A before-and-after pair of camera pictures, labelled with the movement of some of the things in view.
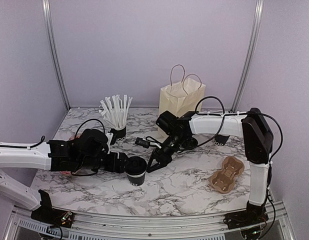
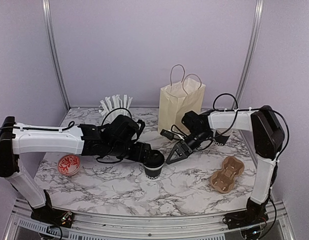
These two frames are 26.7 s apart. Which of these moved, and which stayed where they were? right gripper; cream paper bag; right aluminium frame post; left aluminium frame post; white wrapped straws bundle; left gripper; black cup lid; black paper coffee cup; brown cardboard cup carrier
Moved: black paper coffee cup; left gripper; black cup lid; right gripper
Stayed: brown cardboard cup carrier; white wrapped straws bundle; right aluminium frame post; cream paper bag; left aluminium frame post
